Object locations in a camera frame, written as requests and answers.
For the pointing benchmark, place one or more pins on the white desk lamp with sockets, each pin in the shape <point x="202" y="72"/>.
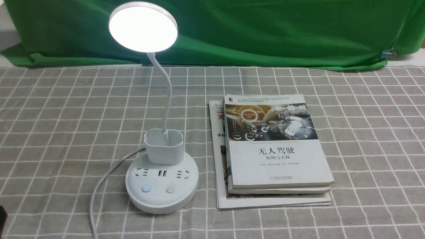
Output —
<point x="164" y="178"/>

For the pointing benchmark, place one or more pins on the white self-driving textbook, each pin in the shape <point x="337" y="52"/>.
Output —
<point x="272" y="143"/>

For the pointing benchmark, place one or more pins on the magazine under books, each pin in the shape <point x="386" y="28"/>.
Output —
<point x="225" y="200"/>

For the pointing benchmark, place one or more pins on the grey checkered tablecloth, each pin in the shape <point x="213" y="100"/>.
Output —
<point x="63" y="128"/>

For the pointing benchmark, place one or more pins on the green backdrop cloth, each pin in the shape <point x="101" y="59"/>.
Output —
<point x="327" y="34"/>

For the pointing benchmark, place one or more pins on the blue binder clip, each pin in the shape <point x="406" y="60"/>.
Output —
<point x="387" y="54"/>

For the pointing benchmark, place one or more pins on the dark object at left edge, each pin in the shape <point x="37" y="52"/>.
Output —
<point x="3" y="219"/>

